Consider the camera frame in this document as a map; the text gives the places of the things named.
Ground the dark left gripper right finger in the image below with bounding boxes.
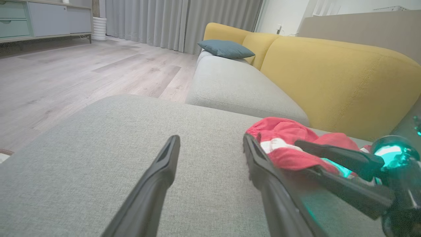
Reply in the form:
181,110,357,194
243,133,318,237

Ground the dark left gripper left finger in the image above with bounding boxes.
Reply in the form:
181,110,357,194
101,135,181,237

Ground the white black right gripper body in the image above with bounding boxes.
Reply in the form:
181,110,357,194
373,134,421,237

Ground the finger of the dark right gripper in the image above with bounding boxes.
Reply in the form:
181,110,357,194
304,164,396,220
294,139,385,172

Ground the red jersey with white sleeves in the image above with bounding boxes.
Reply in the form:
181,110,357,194
245,117,374,175

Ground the large yellow sofa backrest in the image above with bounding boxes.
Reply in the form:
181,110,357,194
260,36,421,143

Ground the large grey sofa seat cushion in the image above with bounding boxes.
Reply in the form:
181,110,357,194
0,94,388,237

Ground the beige partition panel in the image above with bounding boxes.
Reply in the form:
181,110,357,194
298,10,421,65

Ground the small yellow sofa backrest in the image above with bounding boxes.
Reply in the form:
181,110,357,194
242,32,280,71
203,22,254,45

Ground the beige rug with brown edge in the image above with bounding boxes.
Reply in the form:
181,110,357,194
0,148,15,164

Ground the blue-grey throw pillow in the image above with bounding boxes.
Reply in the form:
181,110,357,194
197,39,256,60

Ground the white ribbed plant pot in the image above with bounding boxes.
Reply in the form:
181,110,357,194
91,17,108,41

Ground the grey pleated curtain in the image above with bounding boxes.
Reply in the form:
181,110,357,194
105,0,264,55

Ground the pale blue TV cabinet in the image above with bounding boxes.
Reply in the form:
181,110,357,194
0,0,93,50

